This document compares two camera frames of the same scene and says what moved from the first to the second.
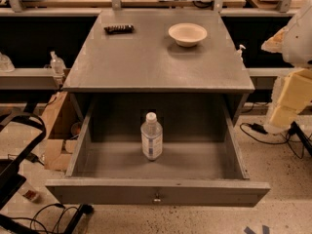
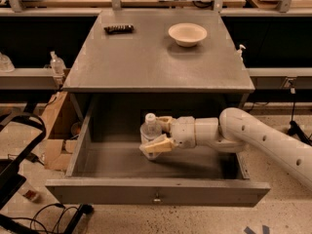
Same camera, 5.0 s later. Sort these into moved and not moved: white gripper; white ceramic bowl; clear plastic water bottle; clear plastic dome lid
Moved: white gripper
Not moved: white ceramic bowl; clear plastic dome lid; clear plastic water bottle
